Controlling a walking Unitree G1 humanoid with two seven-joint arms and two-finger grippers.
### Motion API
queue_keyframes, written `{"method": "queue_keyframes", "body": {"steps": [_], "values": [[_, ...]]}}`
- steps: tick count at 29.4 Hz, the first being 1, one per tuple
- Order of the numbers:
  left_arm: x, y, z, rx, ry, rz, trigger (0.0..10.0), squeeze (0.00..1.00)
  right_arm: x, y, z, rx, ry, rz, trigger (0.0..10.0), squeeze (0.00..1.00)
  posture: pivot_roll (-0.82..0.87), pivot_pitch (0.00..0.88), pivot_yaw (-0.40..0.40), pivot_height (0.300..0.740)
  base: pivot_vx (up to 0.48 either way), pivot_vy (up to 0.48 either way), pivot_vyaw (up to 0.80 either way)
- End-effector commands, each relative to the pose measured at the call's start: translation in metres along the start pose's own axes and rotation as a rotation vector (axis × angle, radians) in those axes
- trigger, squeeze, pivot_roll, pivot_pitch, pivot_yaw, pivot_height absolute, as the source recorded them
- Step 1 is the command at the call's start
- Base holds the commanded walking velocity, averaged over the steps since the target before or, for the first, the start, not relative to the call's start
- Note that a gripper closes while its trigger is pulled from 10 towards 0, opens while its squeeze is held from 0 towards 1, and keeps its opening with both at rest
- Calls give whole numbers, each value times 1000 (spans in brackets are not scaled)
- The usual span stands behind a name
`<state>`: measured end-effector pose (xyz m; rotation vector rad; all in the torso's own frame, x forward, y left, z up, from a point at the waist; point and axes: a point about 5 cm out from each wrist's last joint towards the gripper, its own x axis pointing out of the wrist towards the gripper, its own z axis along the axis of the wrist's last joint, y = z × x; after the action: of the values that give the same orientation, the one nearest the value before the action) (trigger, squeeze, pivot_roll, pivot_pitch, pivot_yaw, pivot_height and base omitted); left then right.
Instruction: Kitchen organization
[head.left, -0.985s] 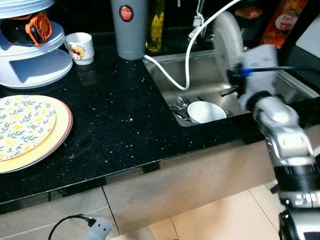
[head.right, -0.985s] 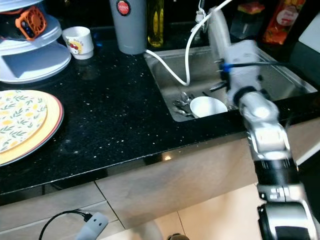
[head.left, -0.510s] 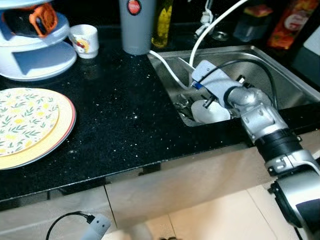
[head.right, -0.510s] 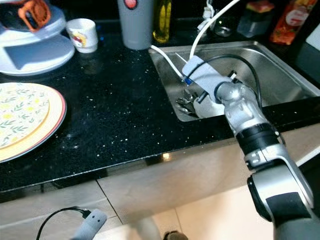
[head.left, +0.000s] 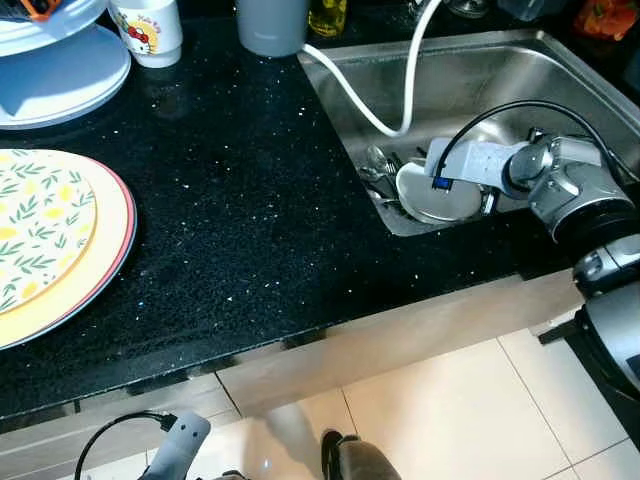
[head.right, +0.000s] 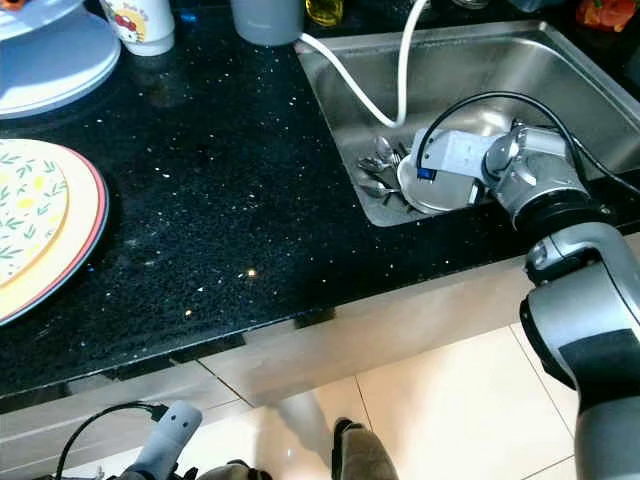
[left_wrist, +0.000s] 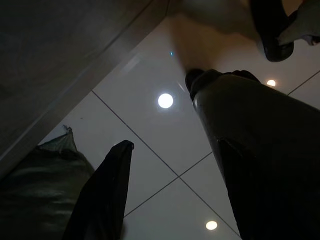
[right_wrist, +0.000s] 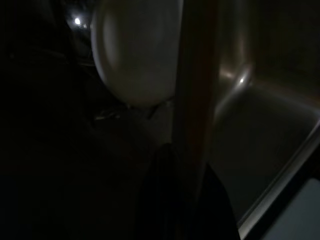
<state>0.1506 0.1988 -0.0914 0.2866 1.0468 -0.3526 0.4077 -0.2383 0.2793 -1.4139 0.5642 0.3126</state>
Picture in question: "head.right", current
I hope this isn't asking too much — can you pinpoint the floral print plate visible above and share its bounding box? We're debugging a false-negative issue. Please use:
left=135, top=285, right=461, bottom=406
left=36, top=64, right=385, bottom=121
left=0, top=140, right=71, bottom=301

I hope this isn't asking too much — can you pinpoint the stainless steel sink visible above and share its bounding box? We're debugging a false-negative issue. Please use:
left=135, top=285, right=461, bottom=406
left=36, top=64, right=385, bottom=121
left=295, top=20, right=640, bottom=229

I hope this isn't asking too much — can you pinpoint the white bowl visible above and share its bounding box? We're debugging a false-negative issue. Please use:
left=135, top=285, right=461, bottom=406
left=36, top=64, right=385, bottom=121
left=396, top=152, right=483, bottom=215

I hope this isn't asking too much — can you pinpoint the grey tumbler with red button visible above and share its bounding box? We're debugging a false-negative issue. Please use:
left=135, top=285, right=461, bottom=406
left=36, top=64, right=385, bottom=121
left=230, top=0, right=307, bottom=48

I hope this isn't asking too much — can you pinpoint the robot right leg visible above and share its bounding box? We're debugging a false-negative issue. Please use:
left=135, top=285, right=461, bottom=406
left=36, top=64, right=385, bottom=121
left=332, top=418, right=403, bottom=480

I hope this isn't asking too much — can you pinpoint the olive oil bottle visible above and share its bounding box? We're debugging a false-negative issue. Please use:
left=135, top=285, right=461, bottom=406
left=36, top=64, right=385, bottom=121
left=305, top=0, right=345, bottom=28

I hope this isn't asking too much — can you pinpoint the white flexible hose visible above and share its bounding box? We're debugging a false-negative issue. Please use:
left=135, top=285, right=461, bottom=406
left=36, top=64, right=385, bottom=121
left=298, top=0, right=429, bottom=129

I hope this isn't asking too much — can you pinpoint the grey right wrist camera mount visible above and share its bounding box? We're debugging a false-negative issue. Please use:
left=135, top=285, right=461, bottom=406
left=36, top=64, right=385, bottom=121
left=415, top=127, right=511, bottom=183

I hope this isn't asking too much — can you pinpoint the metal spoon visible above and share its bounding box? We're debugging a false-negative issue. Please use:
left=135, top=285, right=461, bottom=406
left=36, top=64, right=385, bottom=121
left=357, top=155, right=396, bottom=176
left=372, top=135, right=399, bottom=163
left=365, top=178, right=406, bottom=206

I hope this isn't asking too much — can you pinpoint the white cartoon print mug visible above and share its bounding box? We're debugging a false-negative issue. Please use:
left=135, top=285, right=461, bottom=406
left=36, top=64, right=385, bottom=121
left=100, top=0, right=177, bottom=58

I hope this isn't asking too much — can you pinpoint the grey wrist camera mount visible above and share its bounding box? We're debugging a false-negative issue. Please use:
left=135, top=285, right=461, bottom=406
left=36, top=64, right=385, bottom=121
left=415, top=127, right=511, bottom=183
left=125, top=400, right=204, bottom=480

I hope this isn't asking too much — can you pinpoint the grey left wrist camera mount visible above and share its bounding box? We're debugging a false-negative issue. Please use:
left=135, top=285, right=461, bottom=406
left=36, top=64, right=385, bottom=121
left=125, top=400, right=204, bottom=480

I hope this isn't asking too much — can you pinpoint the orange red carton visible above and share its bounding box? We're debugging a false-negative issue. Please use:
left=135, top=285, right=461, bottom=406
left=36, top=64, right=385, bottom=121
left=575, top=0, right=640, bottom=33

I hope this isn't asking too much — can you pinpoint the beige counter cabinet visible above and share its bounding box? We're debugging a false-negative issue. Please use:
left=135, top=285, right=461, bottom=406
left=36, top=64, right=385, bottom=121
left=0, top=232, right=640, bottom=480

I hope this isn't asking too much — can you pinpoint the white round kitchen appliance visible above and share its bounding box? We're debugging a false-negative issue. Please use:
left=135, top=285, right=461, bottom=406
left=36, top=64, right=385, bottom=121
left=0, top=0, right=122, bottom=121

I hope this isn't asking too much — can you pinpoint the cream plate red rim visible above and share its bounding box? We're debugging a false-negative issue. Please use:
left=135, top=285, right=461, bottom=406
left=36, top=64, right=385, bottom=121
left=0, top=138, right=110, bottom=326

